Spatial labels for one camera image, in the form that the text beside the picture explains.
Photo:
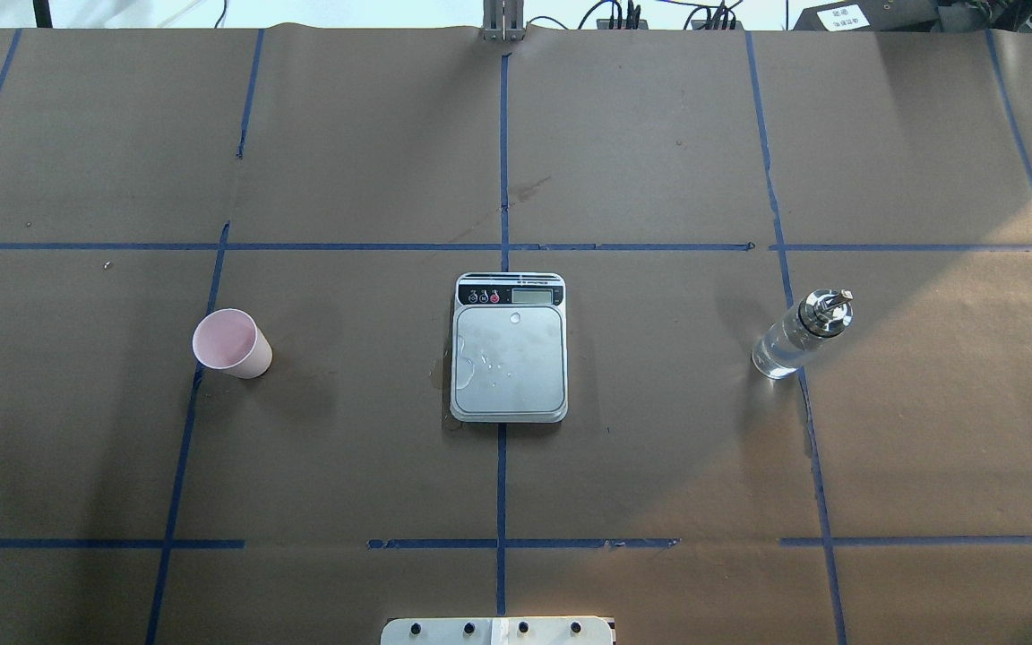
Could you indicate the silver digital kitchen scale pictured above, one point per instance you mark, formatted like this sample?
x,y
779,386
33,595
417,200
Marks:
x,y
509,348

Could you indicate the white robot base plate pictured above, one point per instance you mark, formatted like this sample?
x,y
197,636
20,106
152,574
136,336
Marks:
x,y
563,629

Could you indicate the clear glass sauce bottle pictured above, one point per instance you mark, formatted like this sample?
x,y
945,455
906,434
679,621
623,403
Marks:
x,y
802,332

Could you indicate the pink paper cup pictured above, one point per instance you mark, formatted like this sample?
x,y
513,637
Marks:
x,y
229,341

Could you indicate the black device with label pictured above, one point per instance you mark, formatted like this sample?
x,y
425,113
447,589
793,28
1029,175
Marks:
x,y
880,16

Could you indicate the aluminium frame post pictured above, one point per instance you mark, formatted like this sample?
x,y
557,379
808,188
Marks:
x,y
503,21

